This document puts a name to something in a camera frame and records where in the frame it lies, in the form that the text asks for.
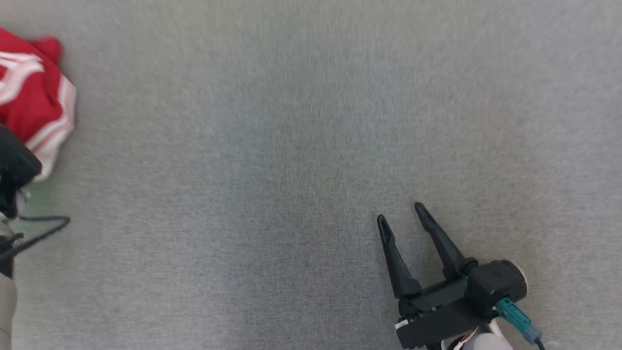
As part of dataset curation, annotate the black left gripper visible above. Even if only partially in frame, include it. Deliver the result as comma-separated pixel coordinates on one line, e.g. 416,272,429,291
0,124,43,219

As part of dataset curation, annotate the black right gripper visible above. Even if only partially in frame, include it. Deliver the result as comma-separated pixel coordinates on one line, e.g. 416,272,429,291
377,202,496,350

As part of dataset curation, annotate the red white basketball jersey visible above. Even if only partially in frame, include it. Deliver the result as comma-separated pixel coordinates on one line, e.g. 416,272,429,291
0,28,77,183

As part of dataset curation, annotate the black left camera cable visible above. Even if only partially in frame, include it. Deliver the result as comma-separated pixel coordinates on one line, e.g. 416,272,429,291
0,215,71,259

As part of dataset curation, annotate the teal right camera connector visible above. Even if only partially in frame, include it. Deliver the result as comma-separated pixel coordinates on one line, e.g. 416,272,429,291
497,298,542,343

